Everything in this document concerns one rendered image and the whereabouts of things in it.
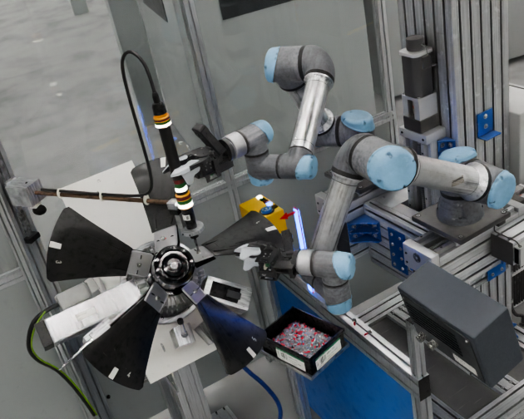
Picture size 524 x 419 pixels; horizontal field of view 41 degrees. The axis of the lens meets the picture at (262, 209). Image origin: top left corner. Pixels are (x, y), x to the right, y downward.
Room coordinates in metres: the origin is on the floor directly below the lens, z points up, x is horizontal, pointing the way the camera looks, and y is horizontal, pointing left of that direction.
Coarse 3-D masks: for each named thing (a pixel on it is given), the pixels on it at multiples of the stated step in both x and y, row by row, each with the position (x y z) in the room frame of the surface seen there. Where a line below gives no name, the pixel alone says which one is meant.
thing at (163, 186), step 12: (144, 168) 1.98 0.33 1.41; (156, 168) 1.96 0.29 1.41; (144, 180) 1.96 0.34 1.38; (156, 180) 1.93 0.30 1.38; (168, 180) 1.91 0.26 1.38; (144, 192) 1.93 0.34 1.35; (156, 192) 1.91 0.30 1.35; (168, 192) 1.88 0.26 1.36; (144, 204) 1.91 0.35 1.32; (156, 204) 1.88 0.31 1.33; (156, 216) 1.86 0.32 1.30; (168, 216) 1.83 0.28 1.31; (156, 228) 1.83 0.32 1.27
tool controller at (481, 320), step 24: (432, 264) 1.39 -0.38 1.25; (408, 288) 1.34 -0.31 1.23; (432, 288) 1.32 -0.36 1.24; (456, 288) 1.29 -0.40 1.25; (408, 312) 1.37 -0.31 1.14; (432, 312) 1.25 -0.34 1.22; (456, 312) 1.22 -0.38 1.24; (480, 312) 1.19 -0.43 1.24; (504, 312) 1.17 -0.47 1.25; (432, 336) 1.30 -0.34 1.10; (456, 336) 1.19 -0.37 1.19; (480, 336) 1.14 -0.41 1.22; (504, 336) 1.17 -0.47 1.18; (456, 360) 1.24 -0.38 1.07; (480, 360) 1.15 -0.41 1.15; (504, 360) 1.17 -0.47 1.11
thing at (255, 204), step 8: (248, 200) 2.25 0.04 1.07; (256, 200) 2.24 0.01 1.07; (240, 208) 2.23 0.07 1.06; (248, 208) 2.20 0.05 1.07; (256, 208) 2.18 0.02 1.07; (272, 208) 2.16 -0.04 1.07; (280, 208) 2.15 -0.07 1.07; (264, 216) 2.11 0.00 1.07; (272, 216) 2.12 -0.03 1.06; (280, 216) 2.13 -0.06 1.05; (280, 224) 2.13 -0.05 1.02; (280, 232) 2.13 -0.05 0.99
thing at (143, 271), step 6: (132, 252) 1.73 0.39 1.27; (138, 252) 1.73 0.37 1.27; (144, 252) 1.73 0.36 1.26; (132, 258) 1.73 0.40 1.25; (138, 258) 1.73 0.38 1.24; (144, 258) 1.73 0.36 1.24; (150, 258) 1.73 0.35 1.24; (132, 264) 1.74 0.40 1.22; (144, 264) 1.73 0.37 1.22; (150, 264) 1.73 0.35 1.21; (132, 270) 1.74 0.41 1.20; (138, 270) 1.74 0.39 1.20; (144, 270) 1.74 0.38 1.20; (144, 276) 1.74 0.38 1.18
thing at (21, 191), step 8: (8, 184) 2.10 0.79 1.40; (16, 184) 2.09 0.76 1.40; (24, 184) 2.08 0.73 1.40; (32, 184) 2.07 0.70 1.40; (40, 184) 2.10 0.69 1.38; (8, 192) 2.08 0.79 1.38; (16, 192) 2.06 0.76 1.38; (24, 192) 2.05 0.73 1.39; (32, 192) 2.06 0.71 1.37; (16, 200) 2.07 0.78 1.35; (24, 200) 2.05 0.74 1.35; (32, 200) 2.05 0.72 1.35; (40, 200) 2.07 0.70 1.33
